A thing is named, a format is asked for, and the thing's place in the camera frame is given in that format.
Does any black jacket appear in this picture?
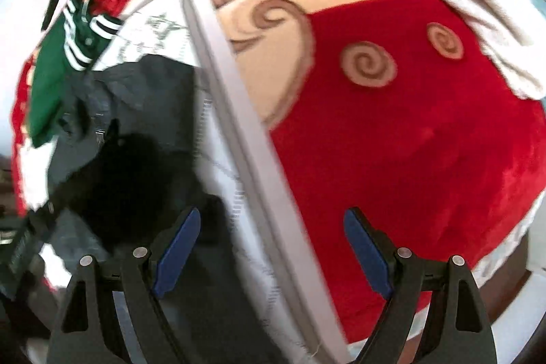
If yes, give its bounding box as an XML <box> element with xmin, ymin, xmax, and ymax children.
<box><xmin>0</xmin><ymin>54</ymin><xmax>296</xmax><ymax>364</ymax></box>

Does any red floral blanket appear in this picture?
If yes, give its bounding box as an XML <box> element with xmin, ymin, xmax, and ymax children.
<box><xmin>10</xmin><ymin>0</ymin><xmax>546</xmax><ymax>346</ymax></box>

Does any green striped garment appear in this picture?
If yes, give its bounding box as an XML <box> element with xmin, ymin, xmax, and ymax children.
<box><xmin>26</xmin><ymin>0</ymin><xmax>123</xmax><ymax>148</ymax></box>

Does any white quilted mat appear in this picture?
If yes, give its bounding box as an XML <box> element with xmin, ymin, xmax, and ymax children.
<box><xmin>18</xmin><ymin>0</ymin><xmax>356</xmax><ymax>364</ymax></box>

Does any white fluffy towel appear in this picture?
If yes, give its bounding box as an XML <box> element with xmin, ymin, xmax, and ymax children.
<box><xmin>443</xmin><ymin>0</ymin><xmax>545</xmax><ymax>100</ymax></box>

